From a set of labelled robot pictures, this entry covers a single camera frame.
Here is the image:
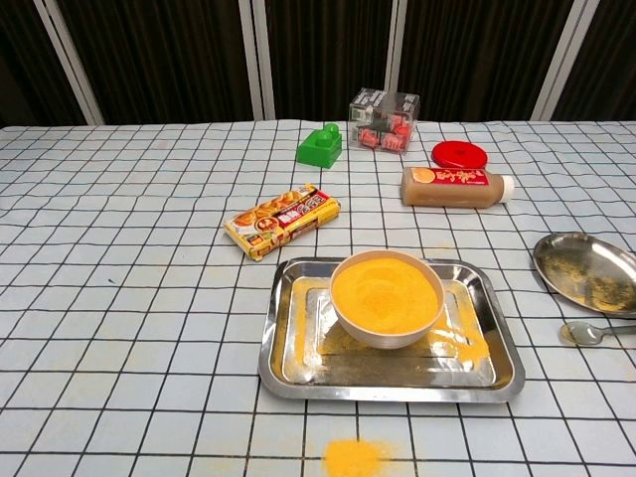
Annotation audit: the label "white black checkered tablecloth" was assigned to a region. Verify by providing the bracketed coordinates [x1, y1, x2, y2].
[0, 117, 636, 477]

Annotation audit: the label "silver metal spoon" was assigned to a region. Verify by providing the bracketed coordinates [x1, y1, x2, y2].
[559, 320, 636, 347]

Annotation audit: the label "brown drink bottle red label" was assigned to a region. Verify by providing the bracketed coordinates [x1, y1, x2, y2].
[400, 166, 516, 209]

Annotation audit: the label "round stainless steel plate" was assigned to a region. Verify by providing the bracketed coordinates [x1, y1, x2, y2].
[533, 232, 636, 320]

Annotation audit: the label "spilled yellow powder pile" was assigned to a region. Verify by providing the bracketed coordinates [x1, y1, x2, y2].
[321, 437, 401, 477]

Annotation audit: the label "yellow snack food package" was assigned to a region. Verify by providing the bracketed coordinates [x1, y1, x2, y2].
[223, 183, 342, 262]

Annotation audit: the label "green toy building block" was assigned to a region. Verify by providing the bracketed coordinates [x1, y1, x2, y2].
[296, 122, 344, 171]

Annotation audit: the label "red round plastic disc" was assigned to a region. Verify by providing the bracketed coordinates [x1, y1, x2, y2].
[430, 140, 490, 170]

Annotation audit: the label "white bowl of yellow powder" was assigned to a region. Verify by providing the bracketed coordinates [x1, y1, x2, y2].
[329, 249, 445, 351]

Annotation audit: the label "rectangular stainless steel tray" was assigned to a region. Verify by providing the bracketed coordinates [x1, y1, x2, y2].
[257, 256, 527, 404]

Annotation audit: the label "clear plastic box red items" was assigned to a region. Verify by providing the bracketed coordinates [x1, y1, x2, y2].
[348, 87, 421, 155]

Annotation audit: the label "black folding screen white frames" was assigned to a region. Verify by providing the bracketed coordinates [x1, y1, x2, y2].
[0, 0, 636, 128]

